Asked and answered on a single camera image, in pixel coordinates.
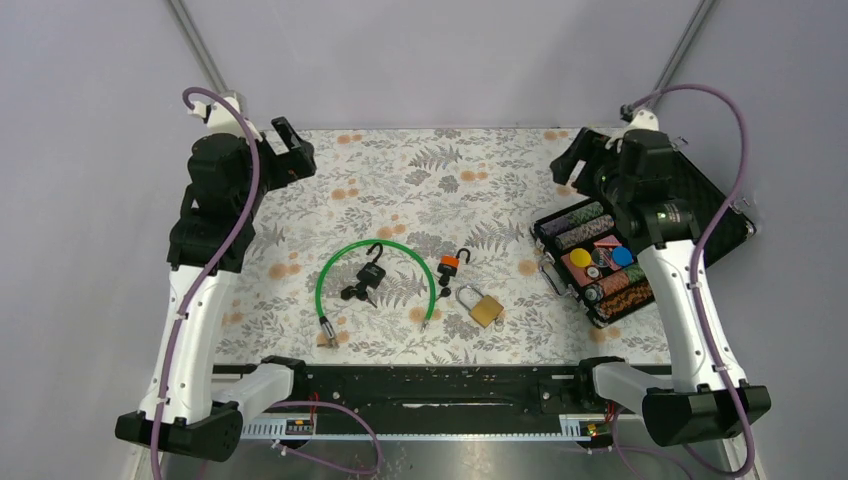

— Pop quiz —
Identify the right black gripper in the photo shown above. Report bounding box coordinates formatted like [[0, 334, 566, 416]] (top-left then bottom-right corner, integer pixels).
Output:
[[547, 126, 632, 207]]

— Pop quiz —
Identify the brass padlock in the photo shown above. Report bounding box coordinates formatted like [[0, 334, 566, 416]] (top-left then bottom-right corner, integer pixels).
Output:
[[455, 285, 505, 328]]

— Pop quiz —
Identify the orange black padlock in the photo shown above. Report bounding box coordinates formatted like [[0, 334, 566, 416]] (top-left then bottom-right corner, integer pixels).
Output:
[[437, 248, 471, 298]]

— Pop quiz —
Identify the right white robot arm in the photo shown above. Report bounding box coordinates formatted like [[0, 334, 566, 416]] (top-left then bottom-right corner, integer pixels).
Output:
[[550, 110, 771, 446]]

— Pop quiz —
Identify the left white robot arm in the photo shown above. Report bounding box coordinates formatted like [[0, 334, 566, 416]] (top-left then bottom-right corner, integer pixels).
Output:
[[114, 87, 316, 462]]

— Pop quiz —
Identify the black poker chip case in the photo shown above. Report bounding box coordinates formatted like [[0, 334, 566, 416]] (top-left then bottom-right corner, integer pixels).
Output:
[[530, 153, 756, 328]]

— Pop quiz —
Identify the floral table mat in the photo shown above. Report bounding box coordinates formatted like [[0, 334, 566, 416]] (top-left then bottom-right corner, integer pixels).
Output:
[[216, 129, 669, 365]]

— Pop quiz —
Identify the black padlock with keys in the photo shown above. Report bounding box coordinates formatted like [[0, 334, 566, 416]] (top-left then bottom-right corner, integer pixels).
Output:
[[340, 242, 386, 308]]

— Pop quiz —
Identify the green cable lock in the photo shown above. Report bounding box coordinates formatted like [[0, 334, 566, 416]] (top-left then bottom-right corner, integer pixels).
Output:
[[314, 239, 438, 350]]

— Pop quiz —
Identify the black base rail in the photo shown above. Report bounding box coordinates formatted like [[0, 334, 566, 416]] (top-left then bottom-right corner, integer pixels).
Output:
[[241, 365, 608, 441]]

